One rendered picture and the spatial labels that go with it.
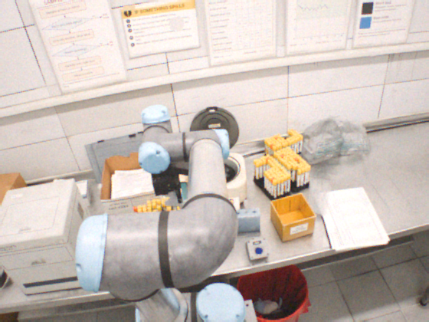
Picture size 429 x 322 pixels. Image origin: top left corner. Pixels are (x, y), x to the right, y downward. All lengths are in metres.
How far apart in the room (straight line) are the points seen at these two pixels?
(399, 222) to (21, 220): 1.40
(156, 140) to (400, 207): 1.08
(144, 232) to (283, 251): 0.90
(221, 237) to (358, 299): 1.84
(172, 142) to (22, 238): 0.62
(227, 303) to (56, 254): 0.62
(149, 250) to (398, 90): 1.68
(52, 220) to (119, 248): 0.74
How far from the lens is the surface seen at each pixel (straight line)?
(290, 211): 1.45
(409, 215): 1.56
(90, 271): 0.52
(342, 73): 1.75
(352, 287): 2.33
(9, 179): 1.75
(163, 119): 0.92
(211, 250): 0.50
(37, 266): 1.32
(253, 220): 1.33
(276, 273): 1.89
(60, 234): 1.17
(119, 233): 0.50
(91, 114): 1.62
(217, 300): 0.88
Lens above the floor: 1.95
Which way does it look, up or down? 39 degrees down
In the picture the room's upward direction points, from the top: 7 degrees counter-clockwise
